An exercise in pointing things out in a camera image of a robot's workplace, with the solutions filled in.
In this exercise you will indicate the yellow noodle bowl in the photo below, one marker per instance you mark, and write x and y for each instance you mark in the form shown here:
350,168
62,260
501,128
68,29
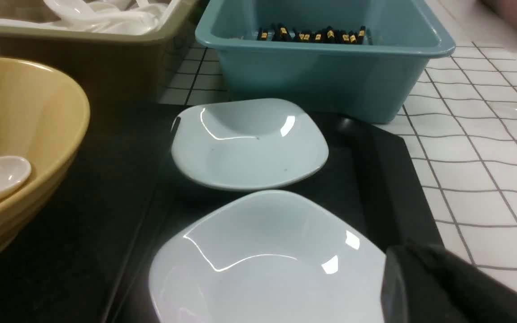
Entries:
44,116

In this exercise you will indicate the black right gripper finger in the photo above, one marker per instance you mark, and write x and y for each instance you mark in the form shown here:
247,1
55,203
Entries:
429,284

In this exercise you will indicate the pile of white spoons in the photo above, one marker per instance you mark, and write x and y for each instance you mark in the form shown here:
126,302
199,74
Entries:
102,16

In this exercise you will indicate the teal plastic chopstick bin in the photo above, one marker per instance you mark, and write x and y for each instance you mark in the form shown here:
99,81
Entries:
366,82

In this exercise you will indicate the checkered white tablecloth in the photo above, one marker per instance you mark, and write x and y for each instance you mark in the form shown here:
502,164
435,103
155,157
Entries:
459,124

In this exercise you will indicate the olive plastic spoon bin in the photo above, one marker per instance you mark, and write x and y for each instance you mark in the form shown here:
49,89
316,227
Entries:
124,67

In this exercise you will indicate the white square dish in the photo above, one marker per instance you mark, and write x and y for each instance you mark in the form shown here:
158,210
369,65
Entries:
268,257
247,145

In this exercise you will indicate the bundle of black chopsticks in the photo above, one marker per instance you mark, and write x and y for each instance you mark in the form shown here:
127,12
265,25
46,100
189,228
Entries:
328,35

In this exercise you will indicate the black serving tray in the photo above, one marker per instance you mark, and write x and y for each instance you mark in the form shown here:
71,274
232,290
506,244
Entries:
85,257

